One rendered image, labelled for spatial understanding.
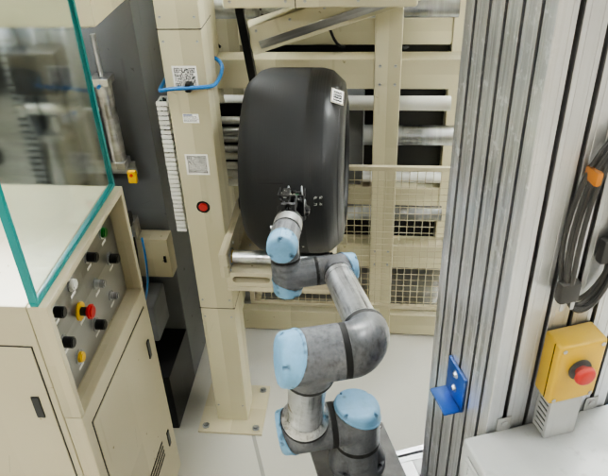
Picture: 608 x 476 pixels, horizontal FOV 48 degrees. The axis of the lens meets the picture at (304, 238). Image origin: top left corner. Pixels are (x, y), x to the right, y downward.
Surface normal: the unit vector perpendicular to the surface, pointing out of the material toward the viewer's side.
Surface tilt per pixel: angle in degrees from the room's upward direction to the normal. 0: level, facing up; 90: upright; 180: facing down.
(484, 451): 0
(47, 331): 90
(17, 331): 90
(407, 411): 0
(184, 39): 90
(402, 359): 0
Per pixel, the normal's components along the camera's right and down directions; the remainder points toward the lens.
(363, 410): 0.09, -0.83
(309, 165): -0.10, 0.13
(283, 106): -0.07, -0.44
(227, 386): -0.10, 0.57
